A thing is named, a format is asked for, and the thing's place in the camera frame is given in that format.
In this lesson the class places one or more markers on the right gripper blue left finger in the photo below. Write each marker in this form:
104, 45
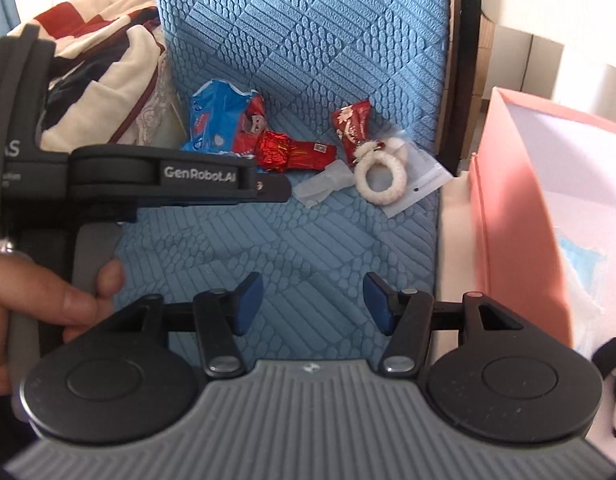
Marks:
246, 301

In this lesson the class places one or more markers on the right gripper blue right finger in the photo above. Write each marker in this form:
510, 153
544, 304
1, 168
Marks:
382, 303

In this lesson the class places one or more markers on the red foil snack packet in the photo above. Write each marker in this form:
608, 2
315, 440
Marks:
273, 150

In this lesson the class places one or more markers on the dark red candy packet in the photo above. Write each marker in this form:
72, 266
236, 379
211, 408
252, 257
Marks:
353, 129

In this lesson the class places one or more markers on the blue white snack bag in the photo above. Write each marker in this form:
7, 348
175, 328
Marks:
225, 120

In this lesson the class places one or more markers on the person's left hand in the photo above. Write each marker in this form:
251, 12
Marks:
32, 290

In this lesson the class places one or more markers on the crumpled clear plastic wrapper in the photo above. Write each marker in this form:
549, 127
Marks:
335, 177

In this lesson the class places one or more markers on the floral beige bed sheet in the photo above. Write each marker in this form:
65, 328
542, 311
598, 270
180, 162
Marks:
160, 122

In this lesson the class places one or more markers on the striped red black blanket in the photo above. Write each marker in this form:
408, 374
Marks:
104, 74

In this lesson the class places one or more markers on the pink cardboard box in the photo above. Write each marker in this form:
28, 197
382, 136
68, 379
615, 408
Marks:
543, 170

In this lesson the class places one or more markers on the light blue face mask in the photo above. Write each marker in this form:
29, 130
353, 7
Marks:
584, 261

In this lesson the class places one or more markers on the blue textured chair cover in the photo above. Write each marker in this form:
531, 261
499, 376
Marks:
319, 66

